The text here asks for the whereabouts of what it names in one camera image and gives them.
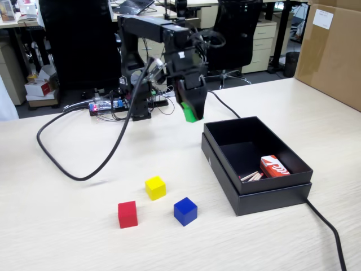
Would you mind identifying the orange white matchbox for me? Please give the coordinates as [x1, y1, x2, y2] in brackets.
[259, 154, 291, 179]

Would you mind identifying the thick black power cable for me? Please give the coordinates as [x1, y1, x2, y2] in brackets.
[207, 89, 348, 271]

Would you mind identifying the black mesh office chair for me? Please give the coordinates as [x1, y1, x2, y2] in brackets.
[194, 0, 265, 89]

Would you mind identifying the beige low cabinet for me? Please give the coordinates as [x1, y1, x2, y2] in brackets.
[0, 42, 28, 107]

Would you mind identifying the white small box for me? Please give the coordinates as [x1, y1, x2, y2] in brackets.
[20, 0, 39, 16]

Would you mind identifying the black open box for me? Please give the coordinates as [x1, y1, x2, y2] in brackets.
[201, 132, 313, 217]

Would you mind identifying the black cardboard box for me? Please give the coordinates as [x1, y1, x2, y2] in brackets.
[203, 115, 314, 195]

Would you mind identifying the open white cardboard box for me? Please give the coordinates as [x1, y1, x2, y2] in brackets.
[36, 64, 59, 85]

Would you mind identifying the black mesh trash bin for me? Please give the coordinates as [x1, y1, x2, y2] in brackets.
[284, 51, 300, 78]

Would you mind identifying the thick black camera cable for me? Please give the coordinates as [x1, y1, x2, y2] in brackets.
[36, 58, 159, 182]

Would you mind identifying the black high-back office chair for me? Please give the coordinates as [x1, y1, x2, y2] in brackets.
[38, 0, 122, 99]

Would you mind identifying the white and red carton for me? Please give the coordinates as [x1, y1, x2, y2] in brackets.
[24, 78, 59, 102]

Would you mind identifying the controller circuit board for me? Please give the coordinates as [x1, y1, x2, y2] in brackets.
[89, 97, 125, 113]

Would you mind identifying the black pole with white rings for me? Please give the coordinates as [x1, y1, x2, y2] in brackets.
[174, 0, 189, 22]

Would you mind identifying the beige drawer cabinet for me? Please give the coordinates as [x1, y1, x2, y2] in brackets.
[138, 36, 167, 77]
[241, 21, 278, 75]

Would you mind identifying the red cube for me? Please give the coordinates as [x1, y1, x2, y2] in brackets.
[117, 200, 139, 229]

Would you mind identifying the blue cube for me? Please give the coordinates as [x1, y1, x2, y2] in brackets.
[173, 196, 198, 227]

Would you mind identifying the black laptop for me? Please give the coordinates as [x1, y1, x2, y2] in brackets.
[112, 0, 156, 16]

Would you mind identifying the green cube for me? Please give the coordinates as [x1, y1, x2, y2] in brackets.
[180, 101, 201, 124]

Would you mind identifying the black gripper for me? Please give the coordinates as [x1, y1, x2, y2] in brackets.
[165, 49, 209, 121]

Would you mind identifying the large brown cardboard box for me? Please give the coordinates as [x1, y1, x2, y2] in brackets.
[294, 0, 361, 111]

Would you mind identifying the beige office desk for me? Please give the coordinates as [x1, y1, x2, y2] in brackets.
[0, 15, 47, 65]
[109, 4, 178, 23]

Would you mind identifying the person in white clothing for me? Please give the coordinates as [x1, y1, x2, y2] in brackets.
[0, 75, 20, 120]

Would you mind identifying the yellow cube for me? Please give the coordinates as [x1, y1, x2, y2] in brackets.
[144, 176, 166, 201]

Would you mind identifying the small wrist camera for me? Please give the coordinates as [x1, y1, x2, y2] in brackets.
[145, 58, 167, 84]

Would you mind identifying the picture frame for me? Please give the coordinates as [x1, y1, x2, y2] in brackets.
[0, 0, 16, 23]

